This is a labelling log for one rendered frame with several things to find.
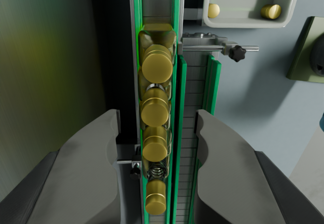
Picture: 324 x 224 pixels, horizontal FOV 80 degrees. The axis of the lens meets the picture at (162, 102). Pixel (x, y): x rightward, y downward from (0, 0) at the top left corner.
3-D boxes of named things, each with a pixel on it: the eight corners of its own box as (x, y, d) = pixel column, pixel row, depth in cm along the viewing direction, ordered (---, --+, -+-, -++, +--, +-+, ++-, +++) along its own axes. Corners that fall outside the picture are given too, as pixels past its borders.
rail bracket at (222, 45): (174, 35, 46) (180, 46, 35) (245, 35, 46) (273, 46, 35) (174, 48, 47) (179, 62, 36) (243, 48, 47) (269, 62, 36)
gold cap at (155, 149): (142, 124, 29) (141, 142, 25) (167, 123, 29) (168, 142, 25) (143, 142, 31) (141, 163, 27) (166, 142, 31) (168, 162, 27)
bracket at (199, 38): (179, 31, 52) (182, 34, 46) (214, 31, 52) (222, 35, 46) (179, 45, 54) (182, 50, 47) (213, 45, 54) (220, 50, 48)
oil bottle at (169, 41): (144, 19, 44) (135, 32, 25) (169, 20, 45) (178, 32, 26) (145, 45, 47) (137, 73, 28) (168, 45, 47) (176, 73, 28)
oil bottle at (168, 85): (144, 46, 47) (135, 74, 28) (167, 46, 47) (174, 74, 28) (145, 68, 50) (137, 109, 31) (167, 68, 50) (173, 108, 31)
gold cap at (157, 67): (142, 44, 24) (140, 52, 20) (171, 44, 24) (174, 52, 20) (143, 72, 25) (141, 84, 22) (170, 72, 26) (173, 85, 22)
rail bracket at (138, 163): (121, 138, 60) (112, 171, 48) (143, 138, 60) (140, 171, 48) (122, 148, 62) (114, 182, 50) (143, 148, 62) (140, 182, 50)
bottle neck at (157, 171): (148, 145, 34) (147, 166, 30) (165, 145, 34) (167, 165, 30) (149, 158, 35) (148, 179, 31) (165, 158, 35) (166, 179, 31)
